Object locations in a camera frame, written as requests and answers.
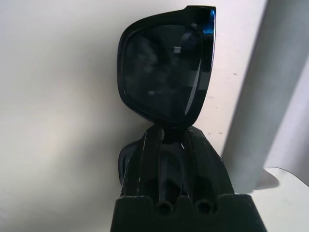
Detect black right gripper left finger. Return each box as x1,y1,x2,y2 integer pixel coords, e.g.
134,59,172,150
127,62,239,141
118,127,165,198

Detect black sunglasses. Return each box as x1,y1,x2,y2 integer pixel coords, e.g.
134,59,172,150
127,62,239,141
117,5,217,196

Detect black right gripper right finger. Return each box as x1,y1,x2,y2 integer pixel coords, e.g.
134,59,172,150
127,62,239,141
182,128,236,196

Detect grey glasses case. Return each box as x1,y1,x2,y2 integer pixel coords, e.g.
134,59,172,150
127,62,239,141
222,0,309,194

